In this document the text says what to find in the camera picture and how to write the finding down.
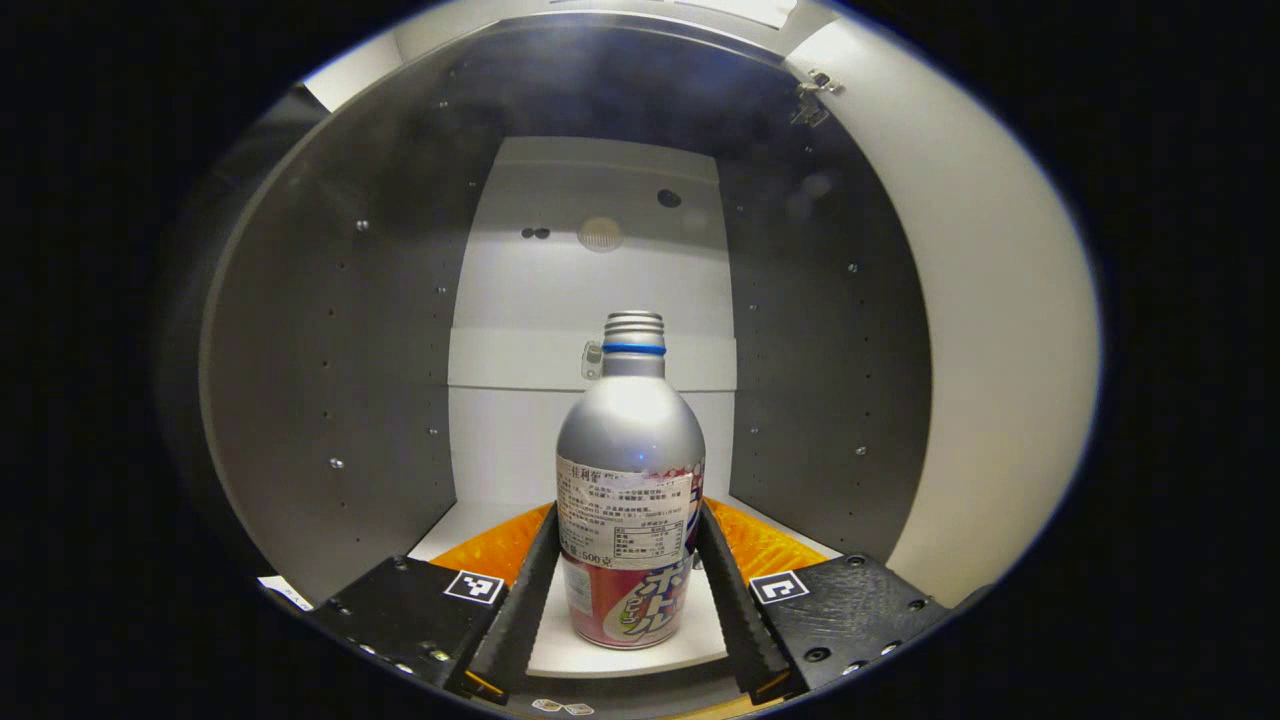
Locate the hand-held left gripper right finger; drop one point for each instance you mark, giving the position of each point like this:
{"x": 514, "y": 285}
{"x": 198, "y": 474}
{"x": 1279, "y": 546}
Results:
{"x": 735, "y": 620}

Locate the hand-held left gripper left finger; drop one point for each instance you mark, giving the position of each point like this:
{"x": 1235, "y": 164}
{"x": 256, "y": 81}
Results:
{"x": 525, "y": 610}

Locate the silver bottle with red label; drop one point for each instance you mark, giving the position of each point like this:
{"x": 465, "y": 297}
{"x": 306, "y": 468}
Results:
{"x": 630, "y": 440}

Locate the beige cabinet door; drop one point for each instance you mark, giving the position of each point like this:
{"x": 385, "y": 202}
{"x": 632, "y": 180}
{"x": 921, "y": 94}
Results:
{"x": 1000, "y": 350}

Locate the dark grey cabinet body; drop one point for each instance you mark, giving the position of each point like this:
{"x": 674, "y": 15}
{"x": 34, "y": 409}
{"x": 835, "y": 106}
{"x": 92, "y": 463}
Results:
{"x": 330, "y": 350}

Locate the metal door hinge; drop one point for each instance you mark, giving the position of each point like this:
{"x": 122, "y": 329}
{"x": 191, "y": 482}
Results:
{"x": 815, "y": 97}

